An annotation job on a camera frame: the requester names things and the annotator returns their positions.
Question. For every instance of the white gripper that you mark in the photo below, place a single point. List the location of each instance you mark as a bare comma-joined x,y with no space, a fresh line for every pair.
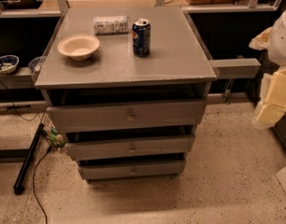
282,42

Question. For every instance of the grey top drawer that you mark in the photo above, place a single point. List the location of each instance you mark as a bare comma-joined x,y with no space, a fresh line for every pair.
105,117

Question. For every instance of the grey drawer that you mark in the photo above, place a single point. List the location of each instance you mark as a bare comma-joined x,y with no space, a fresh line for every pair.
132,147
134,169
105,117

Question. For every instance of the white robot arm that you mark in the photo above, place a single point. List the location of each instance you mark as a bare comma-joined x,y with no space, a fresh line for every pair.
276,50

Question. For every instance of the grey bottom drawer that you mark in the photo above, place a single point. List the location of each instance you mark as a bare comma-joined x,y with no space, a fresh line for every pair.
134,169

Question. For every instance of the grey drawer cabinet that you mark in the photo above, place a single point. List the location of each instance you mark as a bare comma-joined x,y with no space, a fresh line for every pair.
176,69

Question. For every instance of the grey middle drawer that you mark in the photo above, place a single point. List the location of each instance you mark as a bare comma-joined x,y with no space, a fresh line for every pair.
132,147

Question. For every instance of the grey side shelf beam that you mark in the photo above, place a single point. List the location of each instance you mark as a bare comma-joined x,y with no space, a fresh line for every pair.
236,68

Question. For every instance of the blue pepsi can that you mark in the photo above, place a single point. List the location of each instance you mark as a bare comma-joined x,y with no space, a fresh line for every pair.
141,37

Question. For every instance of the silver can lying down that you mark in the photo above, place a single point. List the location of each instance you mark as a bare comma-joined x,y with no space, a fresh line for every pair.
110,25

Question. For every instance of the white paper bowl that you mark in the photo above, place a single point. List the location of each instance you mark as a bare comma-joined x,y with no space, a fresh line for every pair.
78,47

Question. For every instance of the small grey bowl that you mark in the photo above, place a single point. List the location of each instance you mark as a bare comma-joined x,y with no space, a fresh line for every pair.
37,63

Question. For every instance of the grey left shelf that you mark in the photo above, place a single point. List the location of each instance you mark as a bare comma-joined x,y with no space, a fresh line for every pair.
20,79

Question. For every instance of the blue patterned bowl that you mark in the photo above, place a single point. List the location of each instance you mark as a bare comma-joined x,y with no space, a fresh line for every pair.
8,64

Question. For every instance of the black bar on floor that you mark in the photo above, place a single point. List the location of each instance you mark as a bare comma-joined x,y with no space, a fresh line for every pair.
18,186

